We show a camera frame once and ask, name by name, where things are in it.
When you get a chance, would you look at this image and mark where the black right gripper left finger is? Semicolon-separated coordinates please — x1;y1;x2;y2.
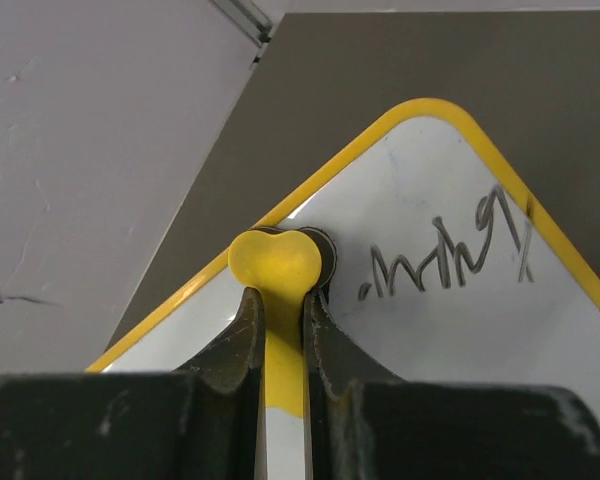
173;287;265;479

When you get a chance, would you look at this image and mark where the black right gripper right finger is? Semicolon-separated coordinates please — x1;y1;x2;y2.
302;289;404;479

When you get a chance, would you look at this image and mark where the yellow bone shaped eraser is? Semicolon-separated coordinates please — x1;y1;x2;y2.
228;226;337;418

